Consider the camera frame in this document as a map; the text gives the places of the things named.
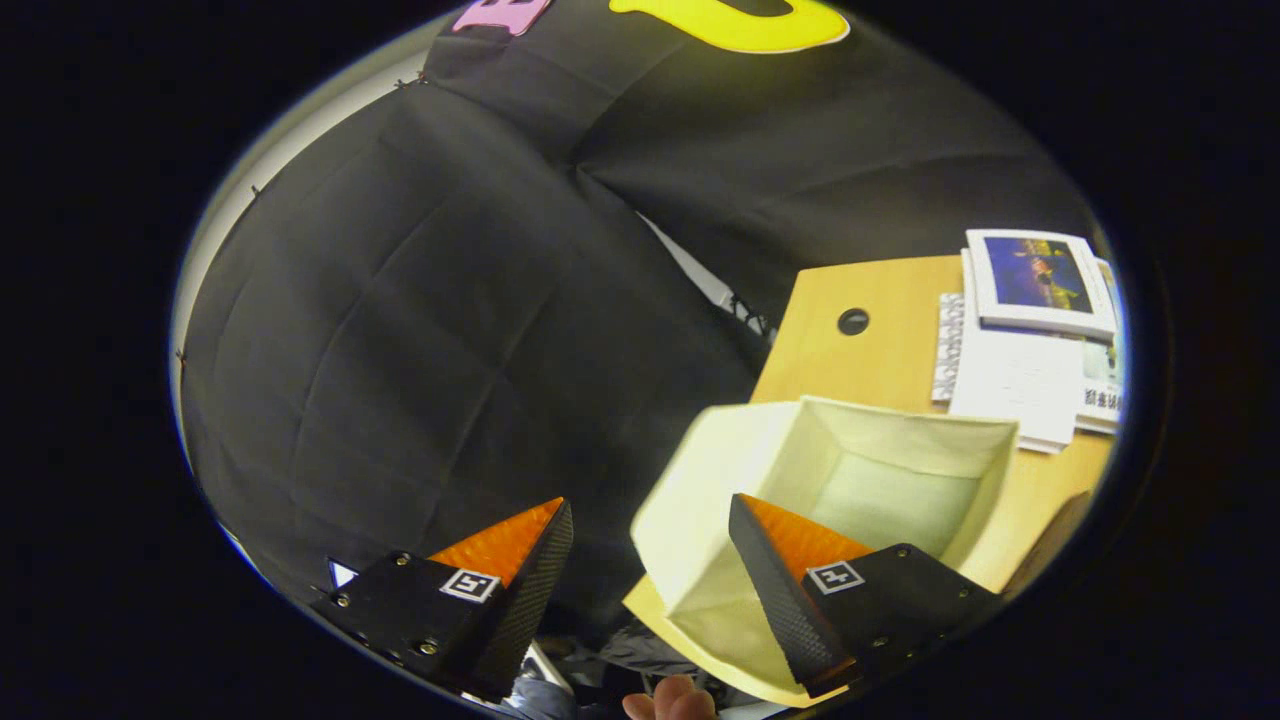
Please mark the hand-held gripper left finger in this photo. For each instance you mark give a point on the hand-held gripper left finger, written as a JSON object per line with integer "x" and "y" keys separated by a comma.
{"x": 530, "y": 600}

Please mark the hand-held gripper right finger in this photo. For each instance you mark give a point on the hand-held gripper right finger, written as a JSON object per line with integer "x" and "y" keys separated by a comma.
{"x": 780, "y": 610}

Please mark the pale green fabric storage box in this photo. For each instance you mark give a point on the pale green fabric storage box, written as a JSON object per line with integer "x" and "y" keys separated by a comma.
{"x": 700, "y": 500}

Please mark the person's dark clothing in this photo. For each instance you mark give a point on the person's dark clothing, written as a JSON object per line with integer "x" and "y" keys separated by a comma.
{"x": 640, "y": 640}

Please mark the white book with text cover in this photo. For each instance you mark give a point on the white book with text cover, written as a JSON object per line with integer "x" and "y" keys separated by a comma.
{"x": 1010, "y": 385}

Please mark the white book with blue picture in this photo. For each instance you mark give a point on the white book with blue picture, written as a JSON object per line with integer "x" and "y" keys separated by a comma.
{"x": 1040, "y": 275}

